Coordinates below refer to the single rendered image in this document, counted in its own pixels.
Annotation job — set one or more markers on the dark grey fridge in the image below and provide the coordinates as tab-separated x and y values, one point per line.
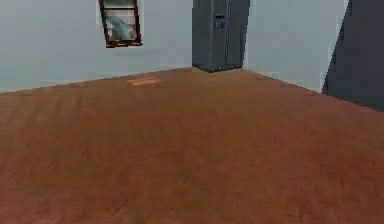
218	36

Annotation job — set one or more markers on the dark red framed window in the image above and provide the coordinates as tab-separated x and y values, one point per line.
120	23

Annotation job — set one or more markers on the dark grey tall cupboard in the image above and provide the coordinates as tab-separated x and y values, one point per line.
360	56

